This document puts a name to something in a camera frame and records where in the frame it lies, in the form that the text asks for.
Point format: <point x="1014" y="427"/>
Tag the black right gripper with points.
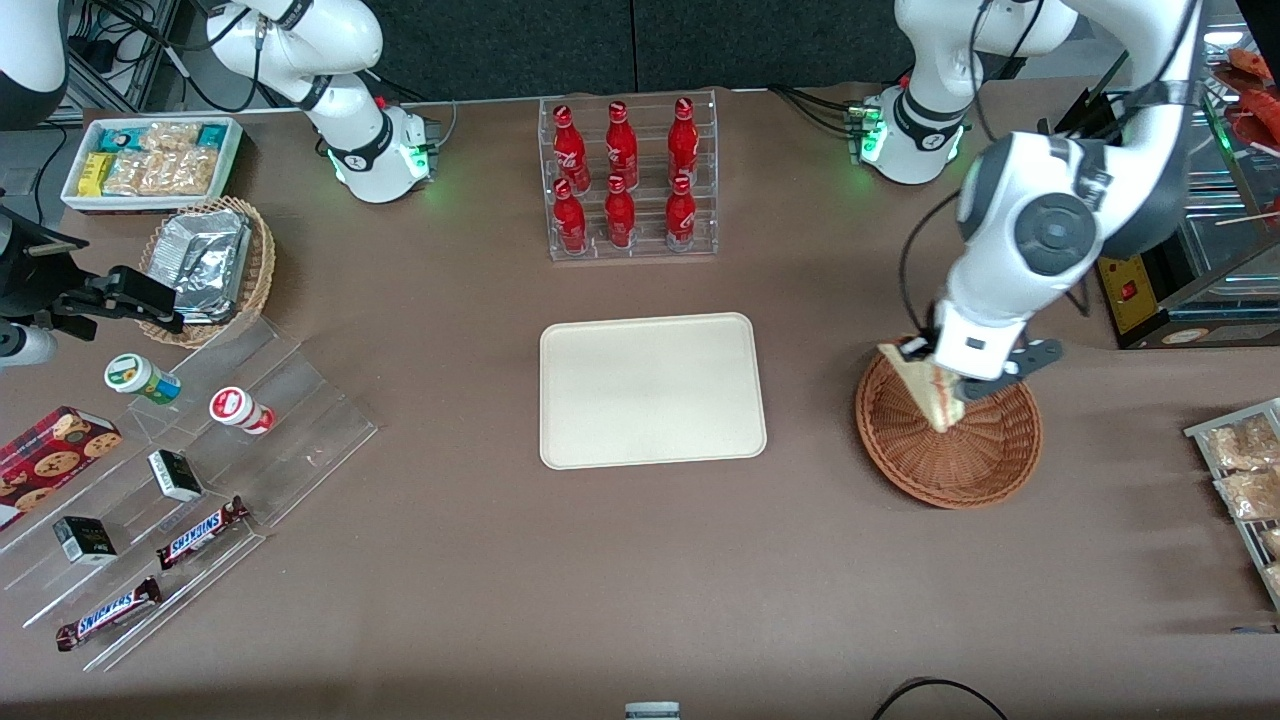
<point x="22" y="282"/>

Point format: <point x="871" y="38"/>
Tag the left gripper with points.
<point x="917" y="348"/>

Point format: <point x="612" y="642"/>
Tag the triangular sandwich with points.
<point x="920" y="390"/>

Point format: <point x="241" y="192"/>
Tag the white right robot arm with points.
<point x="365" y="150"/>

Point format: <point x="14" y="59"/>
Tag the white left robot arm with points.
<point x="1050" y="235"/>

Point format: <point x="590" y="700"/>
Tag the round brown wicker basket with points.
<point x="920" y="465"/>

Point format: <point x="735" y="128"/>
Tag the small tan wicker basket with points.
<point x="262" y="265"/>

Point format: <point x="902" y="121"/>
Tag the cream rectangular tray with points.
<point x="650" y="395"/>

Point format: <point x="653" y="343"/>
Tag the silver foil packet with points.
<point x="205" y="260"/>

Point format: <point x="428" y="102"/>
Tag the green lid yogurt cup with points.
<point x="135" y="375"/>

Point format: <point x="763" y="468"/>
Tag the red lid yogurt cup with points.
<point x="235" y="408"/>

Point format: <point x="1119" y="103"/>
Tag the clear cracker packet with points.
<point x="182" y="172"/>
<point x="170" y="136"/>
<point x="128" y="173"/>

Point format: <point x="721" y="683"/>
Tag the yellow snack packet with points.
<point x="95" y="175"/>

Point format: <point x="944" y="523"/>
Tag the small black box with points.
<point x="176" y="476"/>
<point x="85" y="540"/>

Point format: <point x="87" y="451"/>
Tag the white rectangular snack bin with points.
<point x="232" y="150"/>

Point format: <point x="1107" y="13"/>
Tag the teal snack packet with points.
<point x="118" y="140"/>
<point x="212" y="136"/>

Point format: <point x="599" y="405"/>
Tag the clear acrylic step display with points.
<point x="300" y="430"/>

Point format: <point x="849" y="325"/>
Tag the red plaid cookie box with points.
<point x="50" y="460"/>

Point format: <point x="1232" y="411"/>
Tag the black food warmer appliance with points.
<point x="1130" y="290"/>

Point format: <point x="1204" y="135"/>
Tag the Snickers chocolate bar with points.
<point x="108" y="613"/>
<point x="200" y="533"/>

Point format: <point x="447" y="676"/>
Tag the clear bag of crackers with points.
<point x="1250" y="495"/>
<point x="1245" y="445"/>

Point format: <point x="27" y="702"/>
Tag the red cola bottle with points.
<point x="570" y="222"/>
<point x="683" y="145"/>
<point x="680" y="216"/>
<point x="621" y="148"/>
<point x="569" y="150"/>
<point x="620" y="218"/>

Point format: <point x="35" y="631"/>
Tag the clear acrylic bottle rack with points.
<point x="650" y="250"/>

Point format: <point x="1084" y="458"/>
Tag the small grey device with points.
<point x="652" y="711"/>

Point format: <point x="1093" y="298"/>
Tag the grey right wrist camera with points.
<point x="25" y="346"/>

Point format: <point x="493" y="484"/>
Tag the aluminium frame stand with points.
<point x="150" y="60"/>

